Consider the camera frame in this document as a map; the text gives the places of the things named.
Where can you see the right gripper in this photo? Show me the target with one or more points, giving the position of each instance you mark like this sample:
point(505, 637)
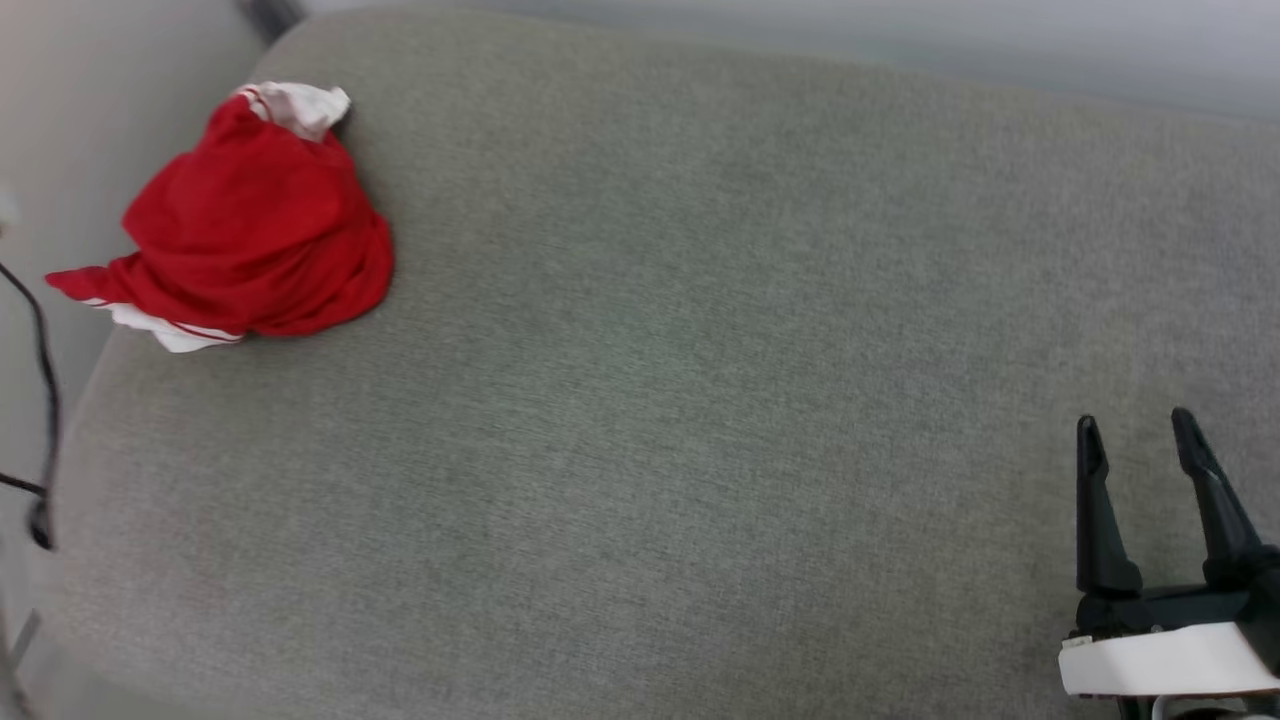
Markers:
point(1160, 655)

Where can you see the red basketball jersey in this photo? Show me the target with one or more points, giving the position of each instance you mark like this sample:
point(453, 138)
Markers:
point(250, 220)

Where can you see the grey fabric sofa cushion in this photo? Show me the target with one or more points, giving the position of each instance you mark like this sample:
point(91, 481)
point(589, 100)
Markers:
point(700, 400)

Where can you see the grey metal bar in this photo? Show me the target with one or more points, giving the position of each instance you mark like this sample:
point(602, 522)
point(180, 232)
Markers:
point(270, 15)

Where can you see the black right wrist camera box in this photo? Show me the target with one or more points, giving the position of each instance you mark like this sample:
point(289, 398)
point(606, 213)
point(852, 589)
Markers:
point(1262, 600)

